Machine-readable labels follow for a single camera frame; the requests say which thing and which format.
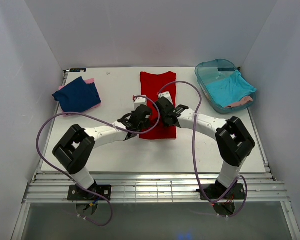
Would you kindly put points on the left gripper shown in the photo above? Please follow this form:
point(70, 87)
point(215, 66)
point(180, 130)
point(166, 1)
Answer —
point(145, 114)

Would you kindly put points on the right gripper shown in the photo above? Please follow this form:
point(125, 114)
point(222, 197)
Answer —
point(163, 110)

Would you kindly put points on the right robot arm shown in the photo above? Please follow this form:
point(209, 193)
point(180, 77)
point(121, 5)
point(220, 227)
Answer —
point(234, 142)

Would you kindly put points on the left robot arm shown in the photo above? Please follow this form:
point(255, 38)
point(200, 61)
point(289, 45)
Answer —
point(75, 147)

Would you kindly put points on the teal plastic bin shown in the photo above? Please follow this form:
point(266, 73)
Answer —
point(212, 71)

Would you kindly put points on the navy blue folded t shirt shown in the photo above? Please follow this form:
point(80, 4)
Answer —
point(76, 96)

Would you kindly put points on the turquoise t shirt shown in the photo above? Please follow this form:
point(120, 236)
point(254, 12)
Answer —
point(230, 89)

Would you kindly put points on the salmon pink t shirt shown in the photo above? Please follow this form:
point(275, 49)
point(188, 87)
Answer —
point(245, 100)

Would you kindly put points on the blue label sticker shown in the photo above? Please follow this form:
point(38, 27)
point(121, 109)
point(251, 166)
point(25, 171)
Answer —
point(77, 70)

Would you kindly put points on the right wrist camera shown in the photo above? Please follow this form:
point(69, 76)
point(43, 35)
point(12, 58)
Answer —
point(166, 95)

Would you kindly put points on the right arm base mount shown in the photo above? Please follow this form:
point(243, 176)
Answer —
point(214, 191)

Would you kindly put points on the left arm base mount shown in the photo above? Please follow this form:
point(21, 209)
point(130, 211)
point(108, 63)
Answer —
point(77, 194)

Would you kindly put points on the aluminium rail frame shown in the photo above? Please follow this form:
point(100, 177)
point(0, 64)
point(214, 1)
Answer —
point(159, 207)

